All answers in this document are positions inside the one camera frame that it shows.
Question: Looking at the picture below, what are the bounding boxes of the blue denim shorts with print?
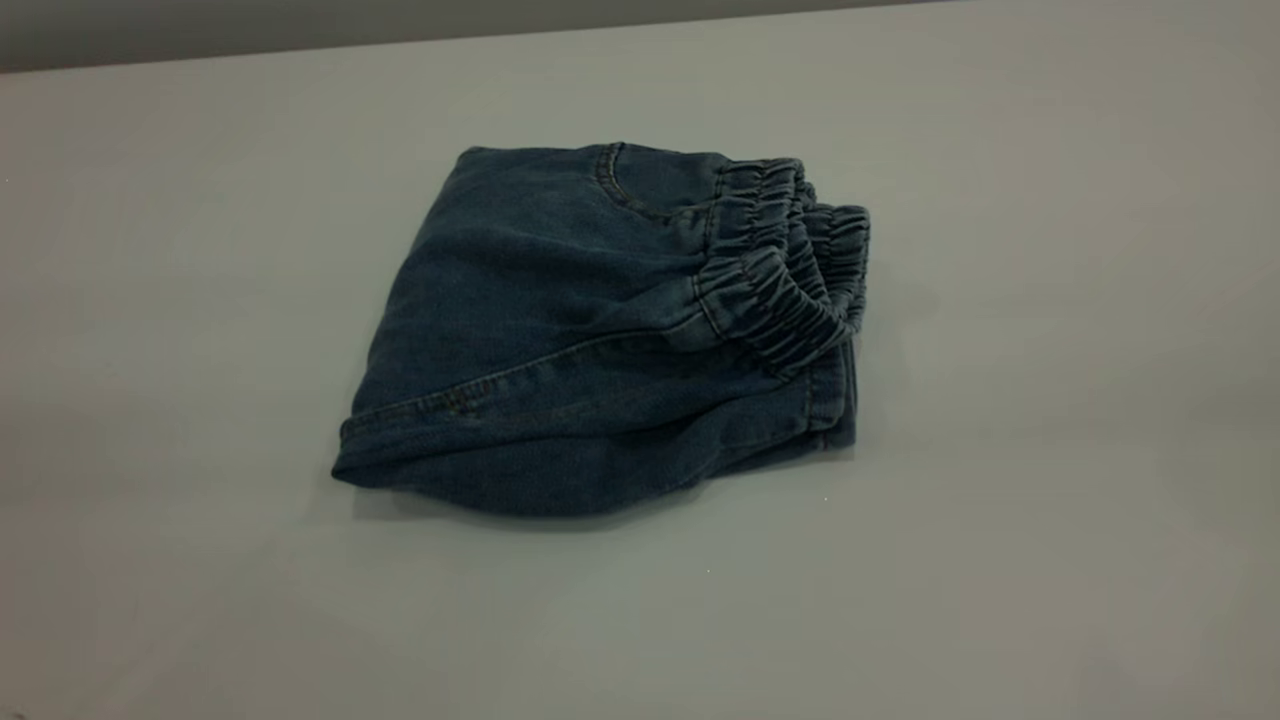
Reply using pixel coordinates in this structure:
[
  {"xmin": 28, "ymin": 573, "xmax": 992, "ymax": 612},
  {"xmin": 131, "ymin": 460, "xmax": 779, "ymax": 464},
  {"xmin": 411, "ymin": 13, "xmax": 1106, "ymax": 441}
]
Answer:
[{"xmin": 331, "ymin": 142, "xmax": 872, "ymax": 519}]

